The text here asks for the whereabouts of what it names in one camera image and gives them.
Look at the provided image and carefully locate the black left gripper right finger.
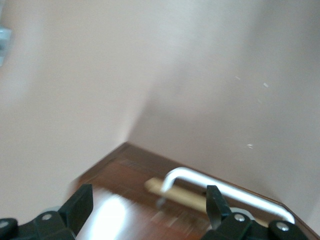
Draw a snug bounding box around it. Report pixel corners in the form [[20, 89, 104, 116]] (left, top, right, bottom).
[[199, 185, 307, 240]]

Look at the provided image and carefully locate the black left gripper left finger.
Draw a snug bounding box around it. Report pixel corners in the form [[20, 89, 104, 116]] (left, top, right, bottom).
[[0, 184, 94, 240]]

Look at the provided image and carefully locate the wooden drawer with white handle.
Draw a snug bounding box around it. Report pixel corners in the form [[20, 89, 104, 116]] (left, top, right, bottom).
[[82, 159, 320, 240]]

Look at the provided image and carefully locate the dark wooden cabinet box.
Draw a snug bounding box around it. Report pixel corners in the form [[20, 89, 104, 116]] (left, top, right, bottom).
[[71, 141, 320, 240]]

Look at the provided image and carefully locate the grey metal table bracket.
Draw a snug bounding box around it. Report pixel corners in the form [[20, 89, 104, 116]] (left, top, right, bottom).
[[0, 26, 13, 68]]

